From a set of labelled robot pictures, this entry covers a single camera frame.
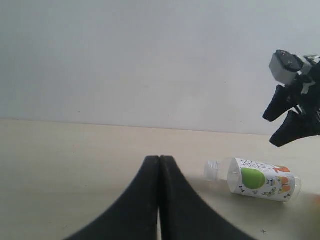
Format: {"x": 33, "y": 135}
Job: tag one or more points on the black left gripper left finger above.
{"x": 134, "y": 215}

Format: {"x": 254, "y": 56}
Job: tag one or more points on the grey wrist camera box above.
{"x": 284, "y": 66}

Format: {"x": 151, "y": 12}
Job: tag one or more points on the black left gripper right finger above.
{"x": 183, "y": 214}

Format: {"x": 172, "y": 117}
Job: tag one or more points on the clear tea bottle white label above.
{"x": 254, "y": 179}

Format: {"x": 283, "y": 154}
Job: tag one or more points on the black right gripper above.
{"x": 304, "y": 96}

